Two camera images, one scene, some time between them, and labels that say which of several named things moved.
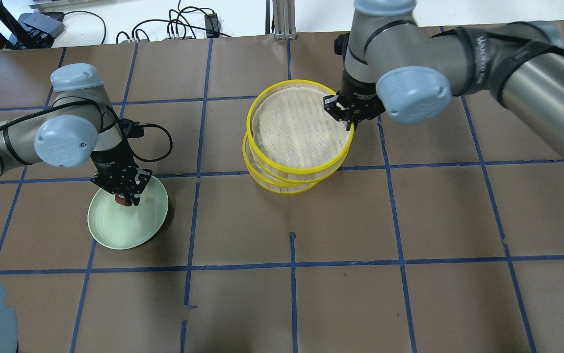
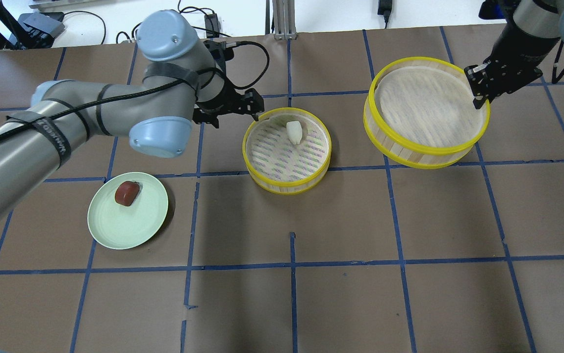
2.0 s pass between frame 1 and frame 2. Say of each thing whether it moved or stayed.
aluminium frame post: stayed
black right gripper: moved
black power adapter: stayed
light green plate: stayed
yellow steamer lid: moved
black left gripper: moved
